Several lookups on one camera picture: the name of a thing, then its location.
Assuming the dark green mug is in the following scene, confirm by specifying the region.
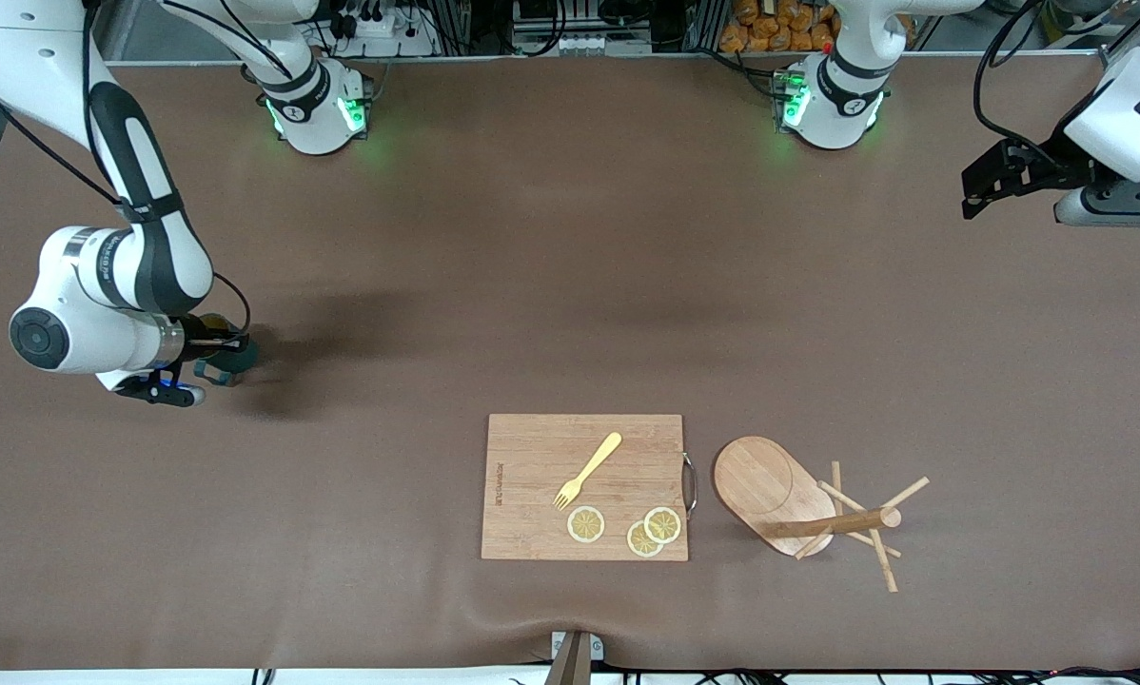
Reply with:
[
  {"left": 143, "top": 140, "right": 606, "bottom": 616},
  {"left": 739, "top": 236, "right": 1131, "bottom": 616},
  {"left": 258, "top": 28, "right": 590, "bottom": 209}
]
[{"left": 194, "top": 313, "right": 260, "bottom": 387}]

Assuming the wooden mug tree rack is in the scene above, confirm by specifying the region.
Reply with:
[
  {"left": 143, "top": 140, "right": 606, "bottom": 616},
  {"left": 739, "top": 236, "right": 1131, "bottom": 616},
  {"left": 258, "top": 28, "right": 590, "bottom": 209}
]
[{"left": 713, "top": 436, "right": 931, "bottom": 593}]

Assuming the bag of orange snacks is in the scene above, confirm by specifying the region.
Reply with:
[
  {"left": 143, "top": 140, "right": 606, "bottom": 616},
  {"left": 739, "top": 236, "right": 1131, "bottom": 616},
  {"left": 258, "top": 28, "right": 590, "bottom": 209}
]
[{"left": 719, "top": 0, "right": 842, "bottom": 53}]

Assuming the white power strip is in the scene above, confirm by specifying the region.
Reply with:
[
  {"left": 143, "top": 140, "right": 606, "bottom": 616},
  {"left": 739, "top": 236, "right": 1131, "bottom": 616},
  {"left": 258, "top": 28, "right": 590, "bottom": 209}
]
[{"left": 335, "top": 10, "right": 438, "bottom": 58}]

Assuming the bamboo cutting board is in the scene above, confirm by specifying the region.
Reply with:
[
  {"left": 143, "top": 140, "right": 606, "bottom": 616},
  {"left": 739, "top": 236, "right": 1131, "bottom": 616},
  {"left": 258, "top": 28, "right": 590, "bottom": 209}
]
[{"left": 481, "top": 413, "right": 699, "bottom": 562}]

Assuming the yellow plastic fork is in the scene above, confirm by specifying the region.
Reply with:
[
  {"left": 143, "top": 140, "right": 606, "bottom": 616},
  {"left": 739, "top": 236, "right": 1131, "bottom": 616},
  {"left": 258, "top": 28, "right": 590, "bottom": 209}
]
[{"left": 553, "top": 432, "right": 623, "bottom": 511}]

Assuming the black electronics box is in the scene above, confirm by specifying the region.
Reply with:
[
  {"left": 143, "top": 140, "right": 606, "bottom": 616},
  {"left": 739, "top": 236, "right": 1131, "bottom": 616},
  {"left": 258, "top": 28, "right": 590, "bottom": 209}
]
[{"left": 511, "top": 0, "right": 661, "bottom": 56}]

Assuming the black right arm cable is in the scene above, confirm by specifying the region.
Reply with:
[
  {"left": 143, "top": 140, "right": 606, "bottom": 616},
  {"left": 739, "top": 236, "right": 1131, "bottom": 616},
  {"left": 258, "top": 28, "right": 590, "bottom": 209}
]
[{"left": 0, "top": 0, "right": 252, "bottom": 336}]

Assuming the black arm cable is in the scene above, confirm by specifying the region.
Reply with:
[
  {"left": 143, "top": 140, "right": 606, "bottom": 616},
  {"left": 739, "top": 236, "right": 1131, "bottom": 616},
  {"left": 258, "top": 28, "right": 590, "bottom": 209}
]
[
  {"left": 972, "top": 0, "right": 1066, "bottom": 158},
  {"left": 0, "top": 0, "right": 252, "bottom": 336}
]

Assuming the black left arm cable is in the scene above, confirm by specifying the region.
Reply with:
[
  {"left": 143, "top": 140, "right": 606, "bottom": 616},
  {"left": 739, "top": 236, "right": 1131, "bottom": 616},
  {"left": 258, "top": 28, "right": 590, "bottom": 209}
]
[{"left": 972, "top": 0, "right": 1066, "bottom": 158}]

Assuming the aluminium frame post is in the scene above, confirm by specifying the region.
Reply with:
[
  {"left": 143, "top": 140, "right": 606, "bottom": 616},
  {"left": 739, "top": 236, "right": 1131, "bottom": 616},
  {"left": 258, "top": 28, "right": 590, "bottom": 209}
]
[{"left": 1098, "top": 0, "right": 1140, "bottom": 68}]

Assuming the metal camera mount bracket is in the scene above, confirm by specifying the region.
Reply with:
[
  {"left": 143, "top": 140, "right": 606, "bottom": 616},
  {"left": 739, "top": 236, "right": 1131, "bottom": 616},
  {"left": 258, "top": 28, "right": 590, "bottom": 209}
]
[{"left": 544, "top": 630, "right": 605, "bottom": 685}]

